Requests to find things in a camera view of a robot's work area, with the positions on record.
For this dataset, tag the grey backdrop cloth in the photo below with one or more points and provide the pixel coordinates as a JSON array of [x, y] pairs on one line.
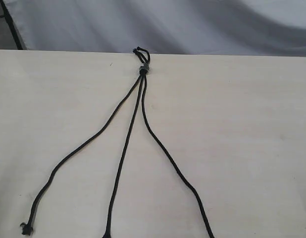
[[214, 27]]

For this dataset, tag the black stand pole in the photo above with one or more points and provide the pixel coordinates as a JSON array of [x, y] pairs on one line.
[[12, 27]]

